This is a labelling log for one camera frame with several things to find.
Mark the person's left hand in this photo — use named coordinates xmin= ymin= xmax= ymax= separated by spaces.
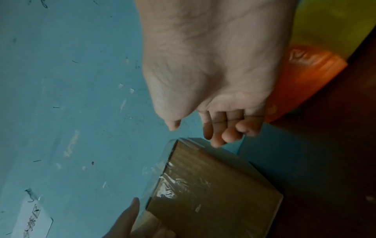
xmin=102 ymin=196 xmax=177 ymax=238

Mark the person's right hand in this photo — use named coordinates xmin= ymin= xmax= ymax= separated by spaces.
xmin=134 ymin=0 xmax=299 ymax=149

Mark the orange tape dispenser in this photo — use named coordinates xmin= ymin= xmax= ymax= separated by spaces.
xmin=264 ymin=45 xmax=349 ymax=123

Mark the small brown cardboard box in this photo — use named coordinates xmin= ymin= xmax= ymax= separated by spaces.
xmin=130 ymin=138 xmax=284 ymax=238

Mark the yellowish clear tape roll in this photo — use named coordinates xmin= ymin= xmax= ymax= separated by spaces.
xmin=290 ymin=0 xmax=376 ymax=62

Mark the white paper wall notice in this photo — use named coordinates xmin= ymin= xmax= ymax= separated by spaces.
xmin=11 ymin=189 xmax=54 ymax=238

